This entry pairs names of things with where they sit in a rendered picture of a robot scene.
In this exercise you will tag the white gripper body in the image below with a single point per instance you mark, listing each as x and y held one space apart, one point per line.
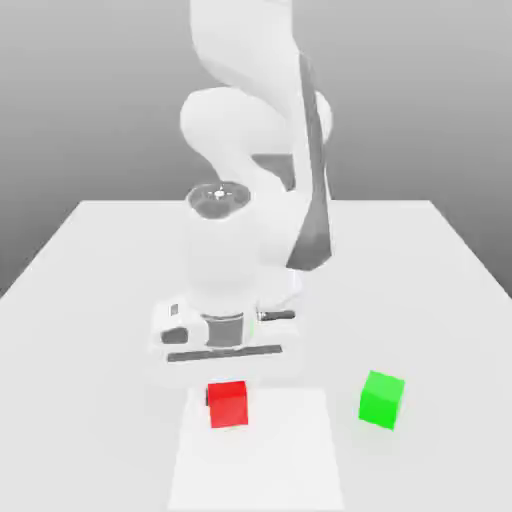
224 354

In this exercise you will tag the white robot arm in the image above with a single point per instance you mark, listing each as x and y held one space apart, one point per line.
240 132

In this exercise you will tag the small red cube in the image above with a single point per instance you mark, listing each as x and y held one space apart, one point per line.
228 404

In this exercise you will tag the small green cube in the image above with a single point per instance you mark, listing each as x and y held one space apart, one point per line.
380 400

